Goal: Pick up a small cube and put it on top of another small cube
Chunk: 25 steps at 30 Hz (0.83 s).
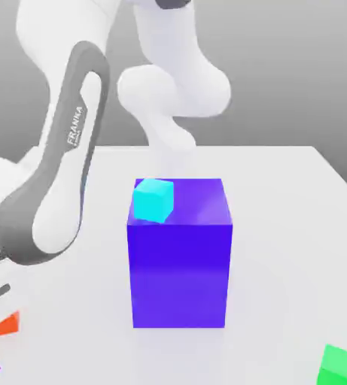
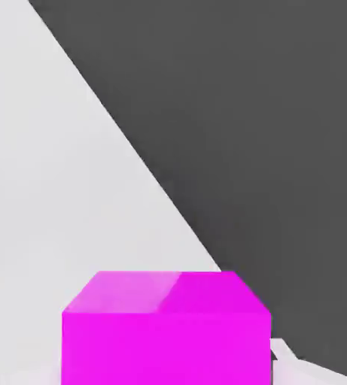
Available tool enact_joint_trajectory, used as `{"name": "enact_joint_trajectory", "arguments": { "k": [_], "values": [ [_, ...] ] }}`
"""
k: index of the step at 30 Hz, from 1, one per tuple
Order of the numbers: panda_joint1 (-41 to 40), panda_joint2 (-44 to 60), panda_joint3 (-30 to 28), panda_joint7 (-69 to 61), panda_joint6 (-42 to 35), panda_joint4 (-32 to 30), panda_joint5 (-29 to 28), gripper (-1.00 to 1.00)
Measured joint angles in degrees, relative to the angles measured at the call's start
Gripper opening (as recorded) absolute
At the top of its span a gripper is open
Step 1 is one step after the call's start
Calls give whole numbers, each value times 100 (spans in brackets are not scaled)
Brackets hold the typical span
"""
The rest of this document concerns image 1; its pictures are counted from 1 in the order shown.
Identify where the small orange cube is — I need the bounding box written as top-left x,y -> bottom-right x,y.
0,311 -> 21,338

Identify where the small cyan cube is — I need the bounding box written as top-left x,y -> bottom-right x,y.
132,177 -> 175,225

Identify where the small green cube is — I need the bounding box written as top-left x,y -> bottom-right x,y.
316,344 -> 347,385

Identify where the large blue box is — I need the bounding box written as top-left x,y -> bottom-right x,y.
126,177 -> 234,329

